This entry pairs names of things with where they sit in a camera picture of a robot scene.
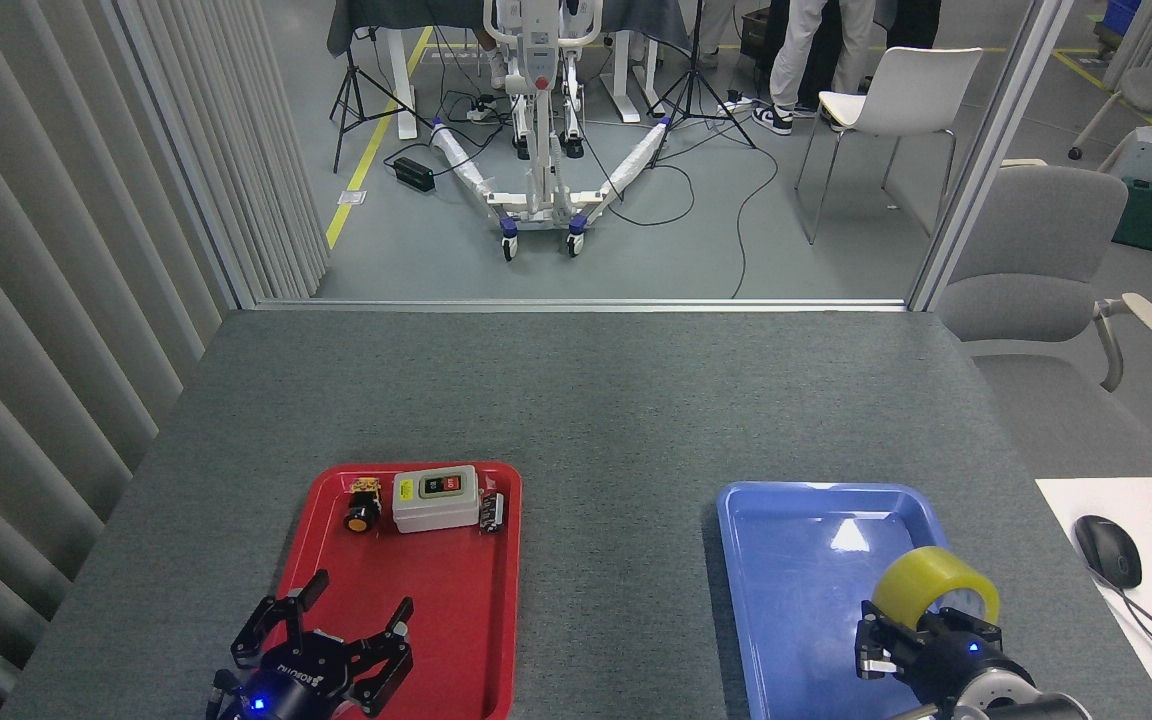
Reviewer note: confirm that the white plastic chair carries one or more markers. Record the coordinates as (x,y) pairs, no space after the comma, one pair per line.
(911,90)

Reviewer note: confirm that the yellow tape roll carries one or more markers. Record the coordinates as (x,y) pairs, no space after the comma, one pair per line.
(921,580)

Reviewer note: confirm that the white power strip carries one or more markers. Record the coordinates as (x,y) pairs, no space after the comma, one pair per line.
(481,108)

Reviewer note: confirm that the blue plastic bin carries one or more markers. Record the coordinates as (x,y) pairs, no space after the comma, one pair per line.
(1122,15)

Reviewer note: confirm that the grey office chair with armrest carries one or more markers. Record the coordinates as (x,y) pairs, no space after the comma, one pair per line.
(1031,250)

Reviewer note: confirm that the grey slatted partition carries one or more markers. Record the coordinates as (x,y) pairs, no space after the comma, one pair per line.
(36,300)

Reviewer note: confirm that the white two-button switch box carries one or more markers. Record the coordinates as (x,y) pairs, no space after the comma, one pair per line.
(436,510)

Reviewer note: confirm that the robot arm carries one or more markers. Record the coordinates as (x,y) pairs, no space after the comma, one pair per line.
(1011,700)

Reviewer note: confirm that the white wheeled stand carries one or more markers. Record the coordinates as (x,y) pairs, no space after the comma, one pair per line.
(541,190)

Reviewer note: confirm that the small black switch component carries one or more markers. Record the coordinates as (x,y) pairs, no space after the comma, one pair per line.
(492,512)

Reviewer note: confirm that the silver frame post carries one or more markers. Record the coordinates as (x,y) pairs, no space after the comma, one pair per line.
(986,150)

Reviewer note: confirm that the black crate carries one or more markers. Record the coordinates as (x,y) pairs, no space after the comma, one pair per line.
(754,30)

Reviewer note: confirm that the black power strip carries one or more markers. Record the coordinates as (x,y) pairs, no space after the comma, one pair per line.
(414,174)

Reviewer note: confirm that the desk with dark cloth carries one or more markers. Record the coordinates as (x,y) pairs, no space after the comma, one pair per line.
(406,20)

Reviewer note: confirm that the blue plastic tray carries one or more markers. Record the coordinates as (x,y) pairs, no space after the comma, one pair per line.
(796,600)

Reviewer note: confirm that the black tripod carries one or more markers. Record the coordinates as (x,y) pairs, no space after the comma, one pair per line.
(348,85)
(696,85)

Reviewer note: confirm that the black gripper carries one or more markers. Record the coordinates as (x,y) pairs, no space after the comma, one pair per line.
(956,655)
(296,680)

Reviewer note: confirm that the black computer mouse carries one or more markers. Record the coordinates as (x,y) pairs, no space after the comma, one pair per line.
(1108,550)

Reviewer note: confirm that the white side table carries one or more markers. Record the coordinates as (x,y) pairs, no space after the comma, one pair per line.
(1076,495)

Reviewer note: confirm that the red plastic tray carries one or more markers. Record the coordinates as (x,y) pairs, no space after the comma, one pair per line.
(456,600)

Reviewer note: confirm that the person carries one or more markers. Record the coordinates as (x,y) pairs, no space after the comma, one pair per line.
(714,25)
(498,70)
(801,50)
(921,15)

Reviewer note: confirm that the black yellow push button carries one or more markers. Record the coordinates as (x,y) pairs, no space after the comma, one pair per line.
(361,518)

